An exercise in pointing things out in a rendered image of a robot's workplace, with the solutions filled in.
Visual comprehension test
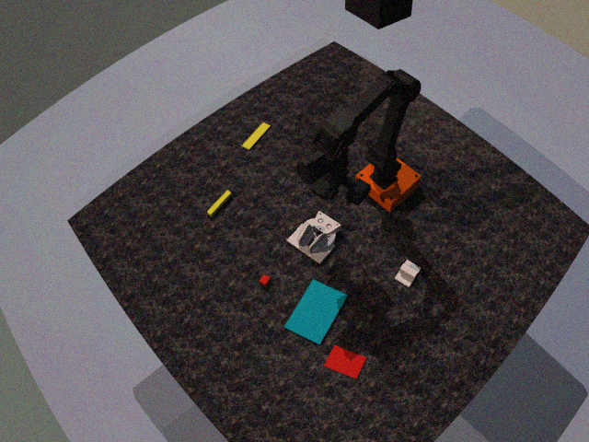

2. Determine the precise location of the teal flat rectangular plate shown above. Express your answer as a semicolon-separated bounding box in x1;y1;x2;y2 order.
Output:
283;279;348;345

